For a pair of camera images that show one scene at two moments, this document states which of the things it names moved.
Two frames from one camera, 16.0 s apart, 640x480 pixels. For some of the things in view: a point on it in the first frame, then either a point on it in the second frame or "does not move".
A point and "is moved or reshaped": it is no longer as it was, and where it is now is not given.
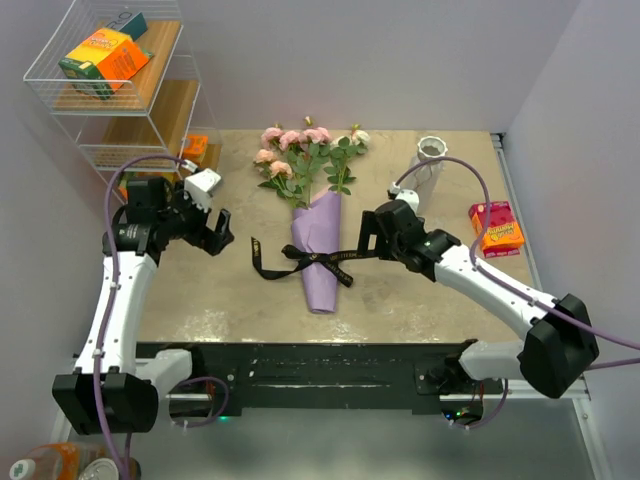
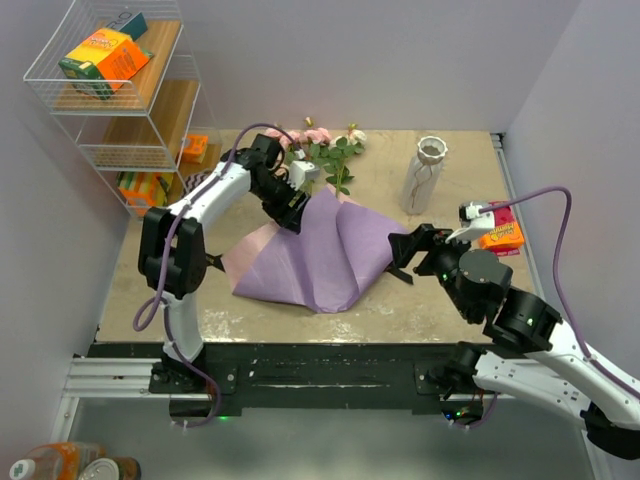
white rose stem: [342, 149] does not move
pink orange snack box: [504, 235] does not move
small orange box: [194, 147] does not move
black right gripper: [370, 226] → [403, 245]
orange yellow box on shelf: [97, 66] does not move
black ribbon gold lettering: [305, 258] → [214, 261]
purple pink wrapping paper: [316, 229] is moved or reshaped
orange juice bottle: [57, 461] does not move
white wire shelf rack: [121, 78] does not move
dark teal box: [135, 27] does not move
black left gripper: [212, 241] → [287, 216]
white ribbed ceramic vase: [424, 181] does not move
